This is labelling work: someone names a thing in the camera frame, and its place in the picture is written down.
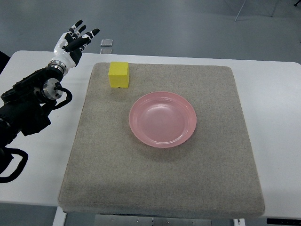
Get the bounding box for yellow foam block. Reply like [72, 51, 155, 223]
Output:
[108, 62, 129, 88]

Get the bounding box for lower floor outlet plate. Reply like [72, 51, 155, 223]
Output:
[100, 48, 112, 54]

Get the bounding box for pink plate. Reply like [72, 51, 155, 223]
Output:
[128, 91, 197, 148]

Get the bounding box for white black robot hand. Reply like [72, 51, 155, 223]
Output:
[50, 20, 100, 70]

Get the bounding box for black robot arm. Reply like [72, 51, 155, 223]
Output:
[0, 60, 72, 183]

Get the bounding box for metal chair legs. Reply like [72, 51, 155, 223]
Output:
[234, 0, 301, 22]

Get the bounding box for beige fabric mat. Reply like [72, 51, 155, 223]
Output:
[58, 63, 265, 219]

